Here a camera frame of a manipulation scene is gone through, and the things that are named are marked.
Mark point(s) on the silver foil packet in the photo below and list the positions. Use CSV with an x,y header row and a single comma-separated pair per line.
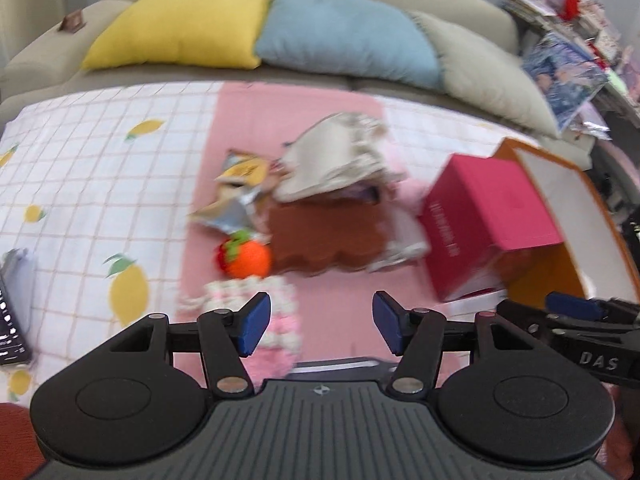
x,y
230,215

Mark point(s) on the magenta cardboard box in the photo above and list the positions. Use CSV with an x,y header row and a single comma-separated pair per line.
x,y
480,210

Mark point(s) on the strawberry plush toy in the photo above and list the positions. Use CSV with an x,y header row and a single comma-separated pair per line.
x,y
247,260

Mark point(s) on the silver foil wrapper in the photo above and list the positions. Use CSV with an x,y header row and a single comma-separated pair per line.
x,y
592,127

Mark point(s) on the small brown box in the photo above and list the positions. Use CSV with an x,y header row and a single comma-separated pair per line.
x,y
72,22

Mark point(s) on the orange cardboard box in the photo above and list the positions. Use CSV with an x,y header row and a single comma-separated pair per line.
x,y
565,200

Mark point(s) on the printed picture book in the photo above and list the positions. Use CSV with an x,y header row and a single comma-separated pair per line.
x,y
565,75

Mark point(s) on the pale grey cloth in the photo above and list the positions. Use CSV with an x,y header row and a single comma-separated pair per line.
x,y
20,270

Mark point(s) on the beige sofa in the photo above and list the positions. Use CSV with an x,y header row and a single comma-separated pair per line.
x,y
450,5

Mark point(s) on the pink white knitted toy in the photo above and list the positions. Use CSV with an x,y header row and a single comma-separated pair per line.
x,y
285,335

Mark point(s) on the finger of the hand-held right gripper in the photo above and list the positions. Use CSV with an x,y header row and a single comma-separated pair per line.
x,y
570,305
525,316

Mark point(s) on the yellow snack packet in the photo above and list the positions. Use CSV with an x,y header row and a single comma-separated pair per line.
x,y
247,170

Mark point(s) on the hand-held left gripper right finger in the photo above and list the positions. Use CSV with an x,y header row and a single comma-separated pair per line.
x,y
387,321

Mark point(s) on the dark flat device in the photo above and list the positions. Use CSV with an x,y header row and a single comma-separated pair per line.
x,y
340,367

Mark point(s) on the red cloth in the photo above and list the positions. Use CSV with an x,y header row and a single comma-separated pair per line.
x,y
15,435

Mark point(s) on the stack of books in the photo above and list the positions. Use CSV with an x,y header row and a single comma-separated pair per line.
x,y
540,7

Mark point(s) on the brown sponge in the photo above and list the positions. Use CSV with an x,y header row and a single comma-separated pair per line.
x,y
325,235

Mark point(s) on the blue pillow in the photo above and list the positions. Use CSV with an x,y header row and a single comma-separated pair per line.
x,y
340,35

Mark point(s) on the pink mat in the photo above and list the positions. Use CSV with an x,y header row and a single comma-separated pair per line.
x,y
260,120

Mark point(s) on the beige pillow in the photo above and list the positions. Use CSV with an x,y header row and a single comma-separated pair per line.
x,y
480,70

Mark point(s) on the yellow pillow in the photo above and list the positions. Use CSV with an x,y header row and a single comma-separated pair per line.
x,y
185,25

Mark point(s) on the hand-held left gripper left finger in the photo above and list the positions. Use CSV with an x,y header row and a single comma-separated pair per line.
x,y
255,322

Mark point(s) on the black remote control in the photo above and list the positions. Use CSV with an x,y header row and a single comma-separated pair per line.
x,y
10,330

